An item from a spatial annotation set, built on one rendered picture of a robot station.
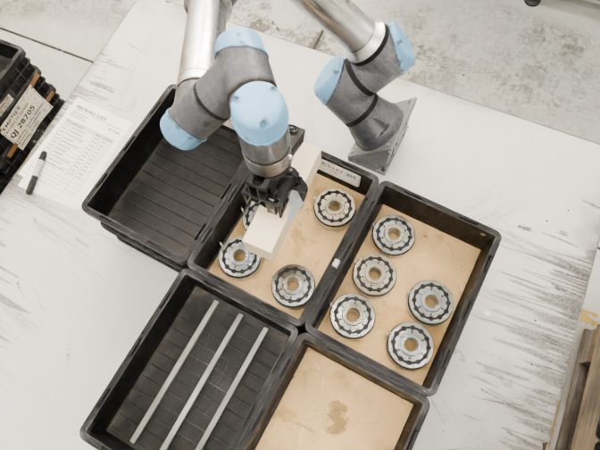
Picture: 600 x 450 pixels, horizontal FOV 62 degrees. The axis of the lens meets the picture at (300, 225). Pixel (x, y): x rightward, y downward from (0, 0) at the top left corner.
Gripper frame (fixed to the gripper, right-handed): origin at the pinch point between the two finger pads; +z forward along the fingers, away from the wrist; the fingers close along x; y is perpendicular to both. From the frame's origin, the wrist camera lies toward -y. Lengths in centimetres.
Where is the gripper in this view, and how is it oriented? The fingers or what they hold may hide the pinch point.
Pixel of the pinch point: (283, 196)
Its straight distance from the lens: 99.6
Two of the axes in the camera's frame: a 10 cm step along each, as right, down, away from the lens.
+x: 9.1, 3.7, -1.7
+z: 0.4, 3.5, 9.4
